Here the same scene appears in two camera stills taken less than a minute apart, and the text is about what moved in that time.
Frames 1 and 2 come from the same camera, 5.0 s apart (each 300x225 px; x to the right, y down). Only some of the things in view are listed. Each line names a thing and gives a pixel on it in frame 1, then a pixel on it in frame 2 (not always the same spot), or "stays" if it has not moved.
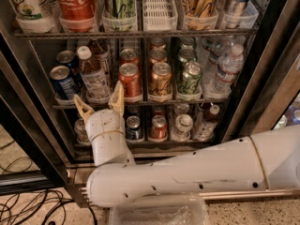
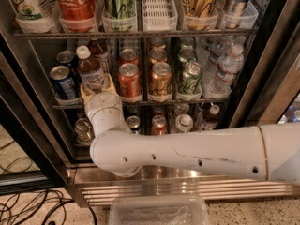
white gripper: x=102 y=121 → x=99 y=103
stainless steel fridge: x=200 y=67 stays
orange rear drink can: x=157 y=43 stays
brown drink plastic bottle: x=94 y=75 stays
